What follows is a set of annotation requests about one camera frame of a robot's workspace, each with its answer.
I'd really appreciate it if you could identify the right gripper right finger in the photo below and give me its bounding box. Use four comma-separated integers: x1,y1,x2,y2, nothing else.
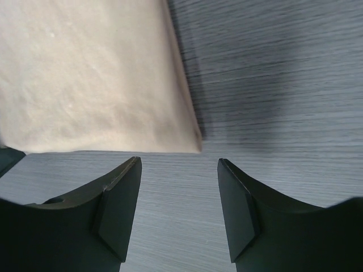
217,159,362,271

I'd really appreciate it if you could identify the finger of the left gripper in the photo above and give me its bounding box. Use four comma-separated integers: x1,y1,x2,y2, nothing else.
0,147,26,177

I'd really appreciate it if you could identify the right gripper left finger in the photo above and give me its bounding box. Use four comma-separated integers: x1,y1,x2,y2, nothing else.
1,156,142,271

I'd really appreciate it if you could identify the beige t shirt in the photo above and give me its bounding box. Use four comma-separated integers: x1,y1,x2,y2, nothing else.
1,1,202,154

